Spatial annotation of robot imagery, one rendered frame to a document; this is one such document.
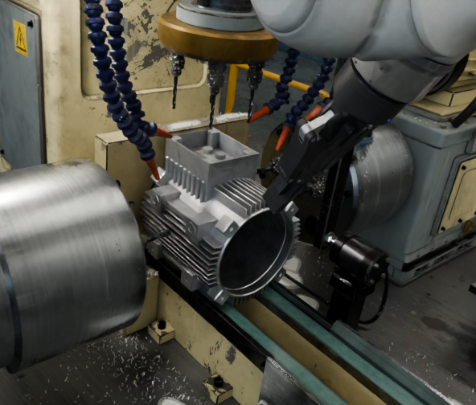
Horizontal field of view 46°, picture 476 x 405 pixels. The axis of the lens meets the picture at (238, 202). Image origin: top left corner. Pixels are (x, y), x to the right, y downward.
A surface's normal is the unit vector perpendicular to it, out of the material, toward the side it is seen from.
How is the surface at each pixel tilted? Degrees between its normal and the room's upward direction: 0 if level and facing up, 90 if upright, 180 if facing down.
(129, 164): 90
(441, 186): 90
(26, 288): 65
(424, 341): 0
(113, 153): 90
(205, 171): 90
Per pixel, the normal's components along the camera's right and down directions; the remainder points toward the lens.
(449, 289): 0.12, -0.88
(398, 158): 0.61, -0.11
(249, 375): -0.76, 0.22
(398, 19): -0.15, 0.71
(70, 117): 0.65, 0.42
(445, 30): 0.10, 0.81
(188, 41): -0.42, 0.37
